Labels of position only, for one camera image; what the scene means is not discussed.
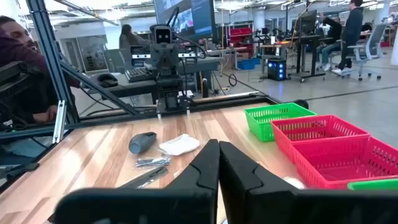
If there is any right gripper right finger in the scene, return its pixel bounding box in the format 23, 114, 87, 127
219, 141, 398, 224

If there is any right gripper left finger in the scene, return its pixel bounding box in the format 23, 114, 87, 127
48, 139, 220, 224

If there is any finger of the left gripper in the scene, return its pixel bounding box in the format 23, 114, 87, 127
164, 43, 180, 70
150, 43, 165, 70

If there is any white vanity pack bag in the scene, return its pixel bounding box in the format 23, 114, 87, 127
282, 176, 308, 190
159, 133, 201, 156

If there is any black comb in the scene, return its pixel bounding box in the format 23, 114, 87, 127
117, 166, 169, 190

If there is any silver plastic-wrapped packet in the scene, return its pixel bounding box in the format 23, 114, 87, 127
134, 156, 172, 169

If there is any dark grey travel bottle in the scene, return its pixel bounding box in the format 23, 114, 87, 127
128, 131, 157, 154

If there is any black keyboard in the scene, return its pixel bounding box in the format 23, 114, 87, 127
125, 67, 155, 83

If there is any person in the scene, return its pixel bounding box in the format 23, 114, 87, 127
119, 24, 152, 50
315, 16, 343, 72
331, 0, 364, 76
0, 15, 81, 125

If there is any black office desk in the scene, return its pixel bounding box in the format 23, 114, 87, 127
88, 57, 225, 105

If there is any black computer mouse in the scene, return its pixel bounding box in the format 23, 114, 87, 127
96, 73, 119, 88

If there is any large display screen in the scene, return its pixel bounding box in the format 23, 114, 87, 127
153, 0, 218, 42

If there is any red plastic basket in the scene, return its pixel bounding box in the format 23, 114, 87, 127
290, 136, 398, 190
270, 114, 371, 164

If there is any red storage bin rack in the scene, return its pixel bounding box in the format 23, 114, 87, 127
228, 27, 254, 47

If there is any blue plastic crate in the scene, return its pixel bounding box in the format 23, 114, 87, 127
236, 57, 261, 71

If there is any green plastic basket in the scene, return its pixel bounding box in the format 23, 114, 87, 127
347, 178, 398, 191
244, 102, 318, 143

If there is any computer tower with blue lights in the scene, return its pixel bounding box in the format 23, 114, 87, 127
267, 58, 287, 82

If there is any black standing desk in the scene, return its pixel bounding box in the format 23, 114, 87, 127
287, 34, 327, 83

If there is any grey office chair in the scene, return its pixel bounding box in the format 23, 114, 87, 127
346, 23, 389, 82

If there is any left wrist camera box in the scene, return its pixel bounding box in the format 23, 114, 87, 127
154, 25, 173, 45

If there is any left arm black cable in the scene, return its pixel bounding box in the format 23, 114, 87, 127
166, 6, 208, 60

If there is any black aluminium table frame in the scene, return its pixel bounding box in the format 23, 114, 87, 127
0, 0, 310, 194

